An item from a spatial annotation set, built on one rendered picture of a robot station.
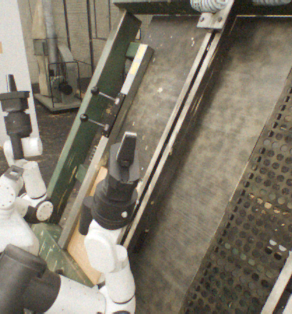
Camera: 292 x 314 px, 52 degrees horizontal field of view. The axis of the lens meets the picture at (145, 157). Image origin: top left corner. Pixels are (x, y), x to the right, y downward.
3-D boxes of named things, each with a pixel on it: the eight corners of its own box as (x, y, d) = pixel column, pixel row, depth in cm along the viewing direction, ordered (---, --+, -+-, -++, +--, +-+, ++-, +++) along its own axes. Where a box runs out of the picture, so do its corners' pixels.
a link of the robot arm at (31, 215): (43, 232, 119) (-1, 219, 100) (22, 221, 125) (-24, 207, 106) (56, 205, 122) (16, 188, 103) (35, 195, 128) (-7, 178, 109)
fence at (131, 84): (64, 243, 138) (57, 242, 135) (146, 48, 130) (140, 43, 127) (69, 249, 135) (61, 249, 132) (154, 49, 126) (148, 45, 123)
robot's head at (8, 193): (-18, 212, 75) (-11, 180, 73) (-6, 198, 85) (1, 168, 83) (10, 218, 77) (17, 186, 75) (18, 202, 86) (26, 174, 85)
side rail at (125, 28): (54, 218, 160) (35, 216, 152) (135, 22, 150) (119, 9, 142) (59, 223, 156) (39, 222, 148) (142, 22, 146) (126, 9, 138)
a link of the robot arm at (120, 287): (134, 270, 70) (144, 322, 79) (123, 242, 78) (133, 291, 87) (89, 287, 67) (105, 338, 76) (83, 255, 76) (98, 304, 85)
